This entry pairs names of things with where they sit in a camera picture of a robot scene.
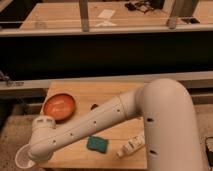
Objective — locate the grey metal post right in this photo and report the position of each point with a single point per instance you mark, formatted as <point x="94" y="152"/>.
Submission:
<point x="175" y="13"/>

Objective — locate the orange ceramic bowl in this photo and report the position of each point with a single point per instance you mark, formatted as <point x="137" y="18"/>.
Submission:
<point x="60" y="106"/>

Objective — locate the metal clamp on rail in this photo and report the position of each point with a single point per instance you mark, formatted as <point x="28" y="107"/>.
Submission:
<point x="8" y="81"/>

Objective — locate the grey metal post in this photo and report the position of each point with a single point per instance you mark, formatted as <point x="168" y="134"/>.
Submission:
<point x="83" y="7"/>
<point x="175" y="13"/>

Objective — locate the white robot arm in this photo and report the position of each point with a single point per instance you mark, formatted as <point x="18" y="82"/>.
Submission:
<point x="170" y="126"/>

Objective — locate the small black block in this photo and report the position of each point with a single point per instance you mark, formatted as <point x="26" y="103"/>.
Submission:
<point x="94" y="106"/>

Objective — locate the white paper sheet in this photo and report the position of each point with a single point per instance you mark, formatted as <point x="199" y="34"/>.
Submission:
<point x="106" y="14"/>

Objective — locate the green sponge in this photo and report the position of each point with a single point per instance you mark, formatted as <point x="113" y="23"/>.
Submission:
<point x="98" y="144"/>

